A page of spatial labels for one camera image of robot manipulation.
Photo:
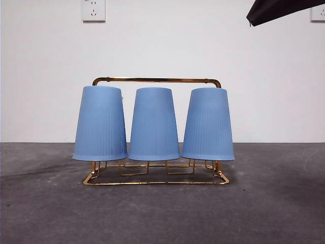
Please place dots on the blue ribbed plastic cup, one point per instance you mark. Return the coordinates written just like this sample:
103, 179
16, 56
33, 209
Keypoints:
100, 127
153, 127
208, 127

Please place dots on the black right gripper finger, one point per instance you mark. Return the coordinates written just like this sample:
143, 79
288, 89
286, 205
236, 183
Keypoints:
274, 10

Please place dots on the white wall socket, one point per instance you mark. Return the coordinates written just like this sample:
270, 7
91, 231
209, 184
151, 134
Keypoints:
93, 11
318, 16

